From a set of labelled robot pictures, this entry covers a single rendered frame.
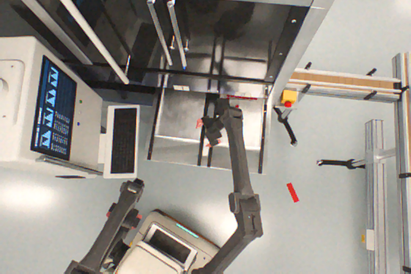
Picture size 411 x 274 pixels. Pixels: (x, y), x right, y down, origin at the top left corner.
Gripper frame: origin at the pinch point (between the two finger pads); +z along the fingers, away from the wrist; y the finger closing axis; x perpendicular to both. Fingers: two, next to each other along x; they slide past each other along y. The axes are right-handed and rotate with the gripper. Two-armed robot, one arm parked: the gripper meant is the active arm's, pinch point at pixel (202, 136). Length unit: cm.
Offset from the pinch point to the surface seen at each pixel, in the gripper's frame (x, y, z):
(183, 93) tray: 21.2, -32.5, 24.5
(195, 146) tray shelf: 13.7, -0.5, 27.0
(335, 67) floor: 187, -18, 14
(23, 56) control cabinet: -59, -54, 2
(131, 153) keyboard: -12, -15, 53
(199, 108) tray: 24.2, -19.9, 21.1
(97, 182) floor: -4, -21, 150
